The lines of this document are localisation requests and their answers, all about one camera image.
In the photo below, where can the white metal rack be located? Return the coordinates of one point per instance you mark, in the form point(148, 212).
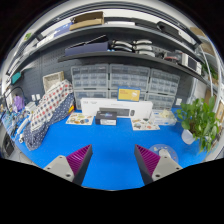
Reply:
point(206, 48)

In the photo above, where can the long white keyboard box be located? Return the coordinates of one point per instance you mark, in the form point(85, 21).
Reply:
point(90, 106)

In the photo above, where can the green potted plant white pot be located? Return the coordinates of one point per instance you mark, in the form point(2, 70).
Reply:
point(196, 116)

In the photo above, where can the small yellow plastic item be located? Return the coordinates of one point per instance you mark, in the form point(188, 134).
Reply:
point(71, 109)

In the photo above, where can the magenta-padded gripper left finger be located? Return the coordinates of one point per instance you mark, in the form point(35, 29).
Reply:
point(60, 166)

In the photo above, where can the purple toy figure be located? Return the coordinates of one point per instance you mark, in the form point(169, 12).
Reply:
point(19, 103)

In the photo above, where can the yellow blue box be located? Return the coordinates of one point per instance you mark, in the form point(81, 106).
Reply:
point(128, 94)

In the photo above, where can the small black box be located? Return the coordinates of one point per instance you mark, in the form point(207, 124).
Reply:
point(106, 118)

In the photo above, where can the white blue glove box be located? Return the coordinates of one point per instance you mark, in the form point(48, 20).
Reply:
point(165, 119)

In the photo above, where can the red white checkered cloth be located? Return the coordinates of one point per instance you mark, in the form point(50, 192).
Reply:
point(50, 100)

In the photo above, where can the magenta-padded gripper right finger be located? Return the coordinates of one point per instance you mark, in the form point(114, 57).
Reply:
point(165, 166)

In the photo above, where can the navy polka dot cloth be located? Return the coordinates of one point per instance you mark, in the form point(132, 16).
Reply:
point(35, 138)

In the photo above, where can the colourful sticker sheet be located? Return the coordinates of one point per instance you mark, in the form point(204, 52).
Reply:
point(145, 124)
point(80, 119)

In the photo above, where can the white woven basket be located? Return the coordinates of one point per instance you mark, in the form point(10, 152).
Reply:
point(53, 80)

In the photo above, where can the dark wall shelf unit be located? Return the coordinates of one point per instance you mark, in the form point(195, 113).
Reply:
point(86, 19)

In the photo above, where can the round blue printed mouse pad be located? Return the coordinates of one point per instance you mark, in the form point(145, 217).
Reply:
point(173, 155)

